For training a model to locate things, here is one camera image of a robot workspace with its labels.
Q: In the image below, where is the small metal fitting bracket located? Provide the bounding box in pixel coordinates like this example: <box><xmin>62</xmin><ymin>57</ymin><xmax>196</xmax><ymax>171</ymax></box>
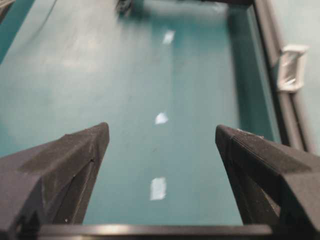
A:
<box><xmin>276</xmin><ymin>44</ymin><xmax>309</xmax><ymax>93</ymax></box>

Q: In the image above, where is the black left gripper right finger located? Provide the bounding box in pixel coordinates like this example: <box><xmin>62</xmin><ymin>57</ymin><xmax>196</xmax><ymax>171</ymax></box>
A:
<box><xmin>215</xmin><ymin>124</ymin><xmax>320</xmax><ymax>240</ymax></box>

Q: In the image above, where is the white tape piece far left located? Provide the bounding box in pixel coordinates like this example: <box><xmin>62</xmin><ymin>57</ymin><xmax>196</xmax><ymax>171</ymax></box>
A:
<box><xmin>150</xmin><ymin>177</ymin><xmax>167</xmax><ymax>201</ymax></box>

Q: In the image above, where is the white tape piece near frame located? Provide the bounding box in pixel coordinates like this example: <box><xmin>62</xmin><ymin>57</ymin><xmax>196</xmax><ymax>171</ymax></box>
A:
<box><xmin>162</xmin><ymin>30</ymin><xmax>176</xmax><ymax>45</ymax></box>

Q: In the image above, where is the thin silver wire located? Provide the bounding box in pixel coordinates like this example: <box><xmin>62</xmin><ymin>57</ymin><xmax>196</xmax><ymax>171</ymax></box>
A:
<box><xmin>32</xmin><ymin>0</ymin><xmax>60</xmax><ymax>33</ymax></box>

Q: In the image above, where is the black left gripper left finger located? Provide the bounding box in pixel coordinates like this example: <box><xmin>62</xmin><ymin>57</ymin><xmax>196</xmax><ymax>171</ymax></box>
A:
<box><xmin>0</xmin><ymin>122</ymin><xmax>110</xmax><ymax>240</ymax></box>

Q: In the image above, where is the black square extrusion frame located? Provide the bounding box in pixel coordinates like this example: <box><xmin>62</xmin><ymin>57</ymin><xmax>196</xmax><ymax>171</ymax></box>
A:
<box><xmin>115</xmin><ymin>0</ymin><xmax>254</xmax><ymax>15</ymax></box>

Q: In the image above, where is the lower black aluminium rail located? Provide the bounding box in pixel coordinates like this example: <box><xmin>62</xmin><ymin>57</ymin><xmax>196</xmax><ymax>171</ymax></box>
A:
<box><xmin>252</xmin><ymin>0</ymin><xmax>317</xmax><ymax>154</ymax></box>

